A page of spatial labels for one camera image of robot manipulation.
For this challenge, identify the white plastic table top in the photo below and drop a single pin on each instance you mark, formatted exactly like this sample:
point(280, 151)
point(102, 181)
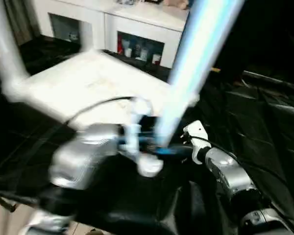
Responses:
point(76, 85)

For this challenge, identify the grey curtain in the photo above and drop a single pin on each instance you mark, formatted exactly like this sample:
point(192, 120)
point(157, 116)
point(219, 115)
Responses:
point(24, 22)

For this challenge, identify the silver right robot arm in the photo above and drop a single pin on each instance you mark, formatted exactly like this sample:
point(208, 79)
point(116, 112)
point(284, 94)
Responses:
point(230, 169)

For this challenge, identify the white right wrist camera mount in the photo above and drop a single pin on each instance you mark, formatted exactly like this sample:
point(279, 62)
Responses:
point(198, 132)

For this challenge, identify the long dark metal rod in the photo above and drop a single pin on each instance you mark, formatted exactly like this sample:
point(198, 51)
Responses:
point(272, 79)

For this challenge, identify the white plastic table leg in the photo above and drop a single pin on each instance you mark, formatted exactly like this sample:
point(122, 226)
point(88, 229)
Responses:
point(198, 61)
point(86, 34)
point(5, 49)

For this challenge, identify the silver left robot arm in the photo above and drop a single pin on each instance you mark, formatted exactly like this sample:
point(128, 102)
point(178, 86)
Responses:
point(88, 151)

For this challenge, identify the black work table leg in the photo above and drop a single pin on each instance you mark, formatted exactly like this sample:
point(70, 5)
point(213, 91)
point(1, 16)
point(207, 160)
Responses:
point(7, 204)

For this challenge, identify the white cabinet with glass doors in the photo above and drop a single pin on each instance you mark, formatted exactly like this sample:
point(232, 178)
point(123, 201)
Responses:
point(107, 27)

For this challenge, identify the black table mat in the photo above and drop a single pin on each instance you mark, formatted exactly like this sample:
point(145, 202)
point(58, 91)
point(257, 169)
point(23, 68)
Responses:
point(247, 122)

